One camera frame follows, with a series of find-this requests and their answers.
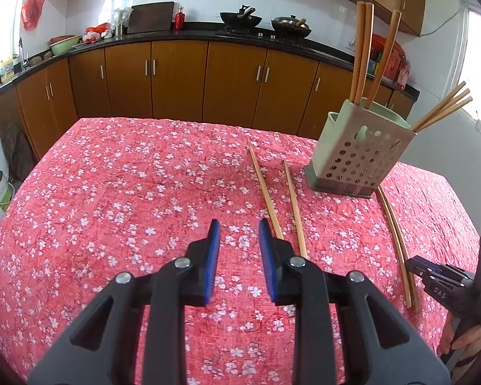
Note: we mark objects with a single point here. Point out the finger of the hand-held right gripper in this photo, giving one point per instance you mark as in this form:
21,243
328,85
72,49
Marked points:
459,274
439,290

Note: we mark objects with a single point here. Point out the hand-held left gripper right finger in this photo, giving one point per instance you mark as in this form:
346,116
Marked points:
266,264

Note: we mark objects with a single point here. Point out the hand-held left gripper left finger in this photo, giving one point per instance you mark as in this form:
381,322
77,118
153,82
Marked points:
212,264

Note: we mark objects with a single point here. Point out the wooden chopstick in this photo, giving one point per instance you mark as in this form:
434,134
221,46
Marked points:
358,48
456,90
294,208
451,112
395,228
387,52
462,103
366,48
264,190
400,228
460,96

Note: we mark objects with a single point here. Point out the green perforated utensil holder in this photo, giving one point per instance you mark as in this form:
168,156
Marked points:
346,120

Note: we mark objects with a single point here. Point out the person's right hand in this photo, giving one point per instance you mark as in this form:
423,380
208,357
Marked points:
477,335

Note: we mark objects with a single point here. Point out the red floral tablecloth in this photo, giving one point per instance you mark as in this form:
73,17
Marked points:
124,208

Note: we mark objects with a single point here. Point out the brown base cabinets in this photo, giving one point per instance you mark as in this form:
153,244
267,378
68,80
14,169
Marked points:
176,84

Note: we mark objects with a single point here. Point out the red packages on counter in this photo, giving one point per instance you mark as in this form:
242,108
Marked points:
401,76

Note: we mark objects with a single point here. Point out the round dark board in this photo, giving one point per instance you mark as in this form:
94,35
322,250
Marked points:
18,152

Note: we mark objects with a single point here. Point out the black gas stove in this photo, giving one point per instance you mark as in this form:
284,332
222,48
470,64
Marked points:
264,35

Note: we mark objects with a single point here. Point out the black kitchen countertop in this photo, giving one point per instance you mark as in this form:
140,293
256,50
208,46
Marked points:
192,34

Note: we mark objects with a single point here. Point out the black wok with lid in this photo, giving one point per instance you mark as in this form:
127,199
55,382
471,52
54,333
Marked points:
290,26

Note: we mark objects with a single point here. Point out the red bottle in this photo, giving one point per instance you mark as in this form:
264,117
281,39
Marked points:
179,20

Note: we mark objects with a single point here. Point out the dark wooden cutting board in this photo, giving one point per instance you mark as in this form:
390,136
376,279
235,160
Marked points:
150,18

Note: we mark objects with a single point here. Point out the red white plastic bag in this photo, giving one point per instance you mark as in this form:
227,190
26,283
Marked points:
96,32

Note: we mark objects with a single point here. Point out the clear plastic bag bundle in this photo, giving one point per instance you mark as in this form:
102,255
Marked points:
122,18

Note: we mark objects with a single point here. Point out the green basin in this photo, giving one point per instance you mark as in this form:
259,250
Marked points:
64,46

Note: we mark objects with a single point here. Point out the yellow dish soap bottle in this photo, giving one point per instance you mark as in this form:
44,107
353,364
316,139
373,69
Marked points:
7,70

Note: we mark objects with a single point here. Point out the metal faucet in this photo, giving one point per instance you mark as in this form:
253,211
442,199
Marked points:
21,52

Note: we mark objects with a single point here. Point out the red hanging plastic bag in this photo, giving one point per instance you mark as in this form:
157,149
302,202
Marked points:
32,12

